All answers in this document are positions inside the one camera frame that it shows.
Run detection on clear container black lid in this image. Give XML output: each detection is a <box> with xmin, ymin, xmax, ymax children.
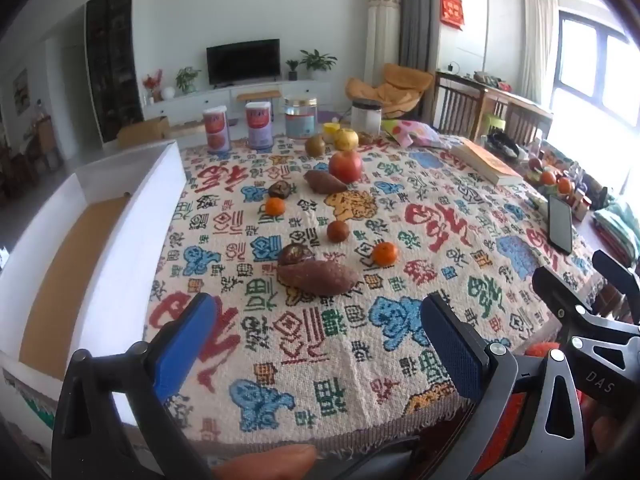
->
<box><xmin>351</xmin><ymin>100</ymin><xmax>383</xmax><ymax>136</ymax></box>

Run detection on red wall hanging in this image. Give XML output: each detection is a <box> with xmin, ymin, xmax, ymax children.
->
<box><xmin>440</xmin><ymin>0</ymin><xmax>466</xmax><ymax>28</ymax></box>

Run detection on pink snack bag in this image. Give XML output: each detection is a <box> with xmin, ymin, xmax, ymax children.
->
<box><xmin>381</xmin><ymin>119</ymin><xmax>453</xmax><ymax>148</ymax></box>

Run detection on red garment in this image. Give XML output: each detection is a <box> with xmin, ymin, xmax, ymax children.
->
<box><xmin>475</xmin><ymin>341</ymin><xmax>626</xmax><ymax>476</ymax></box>

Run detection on thick paperback book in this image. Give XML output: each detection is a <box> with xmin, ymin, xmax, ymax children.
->
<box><xmin>450</xmin><ymin>138</ymin><xmax>524</xmax><ymax>186</ymax></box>

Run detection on white curtain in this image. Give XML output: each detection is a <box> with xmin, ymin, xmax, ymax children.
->
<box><xmin>520</xmin><ymin>0</ymin><xmax>561</xmax><ymax>106</ymax></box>

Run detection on clear jar gold lid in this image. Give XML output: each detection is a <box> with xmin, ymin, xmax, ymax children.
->
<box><xmin>284</xmin><ymin>96</ymin><xmax>319</xmax><ymax>139</ymax></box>

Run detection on window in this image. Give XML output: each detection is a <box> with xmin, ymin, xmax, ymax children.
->
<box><xmin>552</xmin><ymin>10</ymin><xmax>640</xmax><ymax>128</ymax></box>

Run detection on person's left hand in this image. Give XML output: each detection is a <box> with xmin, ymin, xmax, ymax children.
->
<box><xmin>212</xmin><ymin>444</ymin><xmax>319</xmax><ymax>480</ymax></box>

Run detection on grey curtain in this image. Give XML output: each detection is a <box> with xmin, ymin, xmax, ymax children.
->
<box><xmin>387</xmin><ymin>0</ymin><xmax>441</xmax><ymax>68</ymax></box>

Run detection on black television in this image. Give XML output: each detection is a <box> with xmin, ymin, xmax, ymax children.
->
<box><xmin>206</xmin><ymin>38</ymin><xmax>282</xmax><ymax>86</ymax></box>

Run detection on bushy green potted plant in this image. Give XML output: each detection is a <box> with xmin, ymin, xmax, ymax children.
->
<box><xmin>175</xmin><ymin>66</ymin><xmax>202</xmax><ymax>95</ymax></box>

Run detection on white television cabinet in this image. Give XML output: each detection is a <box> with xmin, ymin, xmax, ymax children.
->
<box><xmin>140</xmin><ymin>80</ymin><xmax>333</xmax><ymax>126</ymax></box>

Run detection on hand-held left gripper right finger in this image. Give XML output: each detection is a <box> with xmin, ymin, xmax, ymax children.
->
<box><xmin>420</xmin><ymin>292</ymin><xmax>588</xmax><ymax>480</ymax></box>

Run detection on large green potted plant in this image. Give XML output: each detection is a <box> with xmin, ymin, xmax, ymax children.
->
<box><xmin>300</xmin><ymin>49</ymin><xmax>338</xmax><ymax>81</ymax></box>

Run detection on dark shelf cabinet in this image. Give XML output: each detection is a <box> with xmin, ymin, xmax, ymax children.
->
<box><xmin>85</xmin><ymin>0</ymin><xmax>146</xmax><ymax>146</ymax></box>

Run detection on orange cushioned chair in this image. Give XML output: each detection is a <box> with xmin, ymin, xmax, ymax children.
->
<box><xmin>345</xmin><ymin>63</ymin><xmax>435</xmax><ymax>116</ymax></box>

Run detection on red flowers in vase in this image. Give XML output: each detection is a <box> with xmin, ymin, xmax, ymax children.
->
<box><xmin>142</xmin><ymin>69</ymin><xmax>164</xmax><ymax>103</ymax></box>

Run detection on large red apple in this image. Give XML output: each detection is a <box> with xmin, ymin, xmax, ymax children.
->
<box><xmin>328</xmin><ymin>150</ymin><xmax>363</xmax><ymax>184</ymax></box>

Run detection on covered standing air conditioner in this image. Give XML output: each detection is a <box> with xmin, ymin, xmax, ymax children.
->
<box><xmin>367</xmin><ymin>0</ymin><xmax>402</xmax><ymax>83</ymax></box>

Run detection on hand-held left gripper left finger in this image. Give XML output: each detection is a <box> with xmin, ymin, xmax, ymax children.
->
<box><xmin>51</xmin><ymin>292</ymin><xmax>221</xmax><ymax>480</ymax></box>

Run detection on printed woven tablecloth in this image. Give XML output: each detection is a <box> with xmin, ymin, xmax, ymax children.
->
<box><xmin>142</xmin><ymin>132</ymin><xmax>608</xmax><ymax>461</ymax></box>

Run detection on dark round fruit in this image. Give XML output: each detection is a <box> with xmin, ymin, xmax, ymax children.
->
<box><xmin>278</xmin><ymin>243</ymin><xmax>313</xmax><ymax>267</ymax></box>

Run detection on black smartphone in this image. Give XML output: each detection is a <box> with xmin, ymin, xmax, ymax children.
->
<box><xmin>547</xmin><ymin>194</ymin><xmax>574</xmax><ymax>255</ymax></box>

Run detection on brown cardboard box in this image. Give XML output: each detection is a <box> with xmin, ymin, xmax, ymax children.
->
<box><xmin>117</xmin><ymin>116</ymin><xmax>171</xmax><ymax>148</ymax></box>

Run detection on framed wall picture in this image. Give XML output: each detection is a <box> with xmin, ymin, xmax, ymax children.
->
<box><xmin>12</xmin><ymin>68</ymin><xmax>30</xmax><ymax>116</ymax></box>

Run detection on large sweet potato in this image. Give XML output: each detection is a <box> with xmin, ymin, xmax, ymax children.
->
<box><xmin>276</xmin><ymin>258</ymin><xmax>360</xmax><ymax>297</ymax></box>

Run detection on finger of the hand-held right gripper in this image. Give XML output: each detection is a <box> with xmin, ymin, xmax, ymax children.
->
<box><xmin>531</xmin><ymin>265</ymin><xmax>602</xmax><ymax>327</ymax></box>
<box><xmin>592</xmin><ymin>249</ymin><xmax>640</xmax><ymax>322</ymax></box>

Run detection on wooden bench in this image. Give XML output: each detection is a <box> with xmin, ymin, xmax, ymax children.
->
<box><xmin>432</xmin><ymin>71</ymin><xmax>553</xmax><ymax>146</ymax></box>

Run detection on folded green cloth stack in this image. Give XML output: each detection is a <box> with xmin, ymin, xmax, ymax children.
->
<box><xmin>592</xmin><ymin>197</ymin><xmax>640</xmax><ymax>266</ymax></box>

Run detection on yellow apple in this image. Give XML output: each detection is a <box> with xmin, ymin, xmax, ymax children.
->
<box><xmin>334</xmin><ymin>128</ymin><xmax>360</xmax><ymax>152</ymax></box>

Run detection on small sweet potato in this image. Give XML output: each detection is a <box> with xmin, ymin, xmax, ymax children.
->
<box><xmin>304</xmin><ymin>169</ymin><xmax>349</xmax><ymax>194</ymax></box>

